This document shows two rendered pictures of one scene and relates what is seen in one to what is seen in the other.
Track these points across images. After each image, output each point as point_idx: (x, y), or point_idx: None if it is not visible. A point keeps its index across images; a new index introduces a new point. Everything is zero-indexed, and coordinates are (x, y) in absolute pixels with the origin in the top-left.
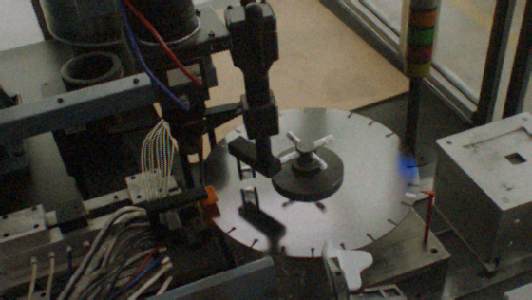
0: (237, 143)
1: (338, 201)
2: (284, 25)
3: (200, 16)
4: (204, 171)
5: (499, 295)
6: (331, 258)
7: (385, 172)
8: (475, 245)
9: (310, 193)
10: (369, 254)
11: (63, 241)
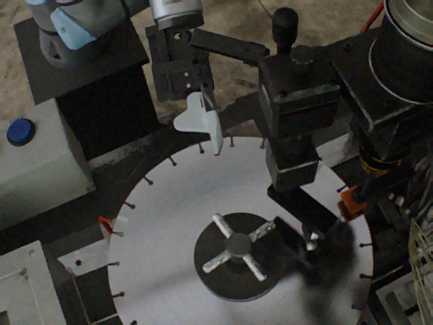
0: (326, 216)
1: (202, 209)
2: None
3: (376, 91)
4: (368, 256)
5: (68, 243)
6: (212, 108)
7: (145, 256)
8: (73, 288)
9: (235, 212)
10: (176, 124)
11: None
